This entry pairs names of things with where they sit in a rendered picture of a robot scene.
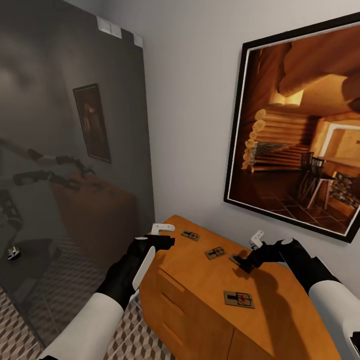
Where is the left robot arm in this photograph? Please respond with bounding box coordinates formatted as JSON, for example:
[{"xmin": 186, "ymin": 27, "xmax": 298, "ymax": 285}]
[{"xmin": 37, "ymin": 223, "xmax": 175, "ymax": 360}]

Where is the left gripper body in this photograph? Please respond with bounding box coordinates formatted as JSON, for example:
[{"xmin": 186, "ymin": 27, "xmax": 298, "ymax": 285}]
[{"xmin": 143, "ymin": 232, "xmax": 172, "ymax": 252}]

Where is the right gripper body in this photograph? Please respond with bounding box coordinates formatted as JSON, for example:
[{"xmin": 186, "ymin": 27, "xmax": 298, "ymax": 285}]
[{"xmin": 248, "ymin": 241, "xmax": 274, "ymax": 268}]

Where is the mousetrap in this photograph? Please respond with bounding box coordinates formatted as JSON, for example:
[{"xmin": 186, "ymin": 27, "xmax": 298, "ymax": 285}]
[
  {"xmin": 229, "ymin": 253, "xmax": 254, "ymax": 274},
  {"xmin": 181, "ymin": 229, "xmax": 201, "ymax": 242},
  {"xmin": 224, "ymin": 290, "xmax": 255, "ymax": 309},
  {"xmin": 205, "ymin": 246, "xmax": 227, "ymax": 261}
]

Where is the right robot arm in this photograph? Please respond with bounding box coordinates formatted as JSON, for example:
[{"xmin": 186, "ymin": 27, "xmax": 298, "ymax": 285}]
[{"xmin": 239, "ymin": 230, "xmax": 360, "ymax": 360}]

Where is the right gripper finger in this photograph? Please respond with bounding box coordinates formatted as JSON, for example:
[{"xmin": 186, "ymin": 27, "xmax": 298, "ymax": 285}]
[{"xmin": 239, "ymin": 257, "xmax": 253, "ymax": 267}]

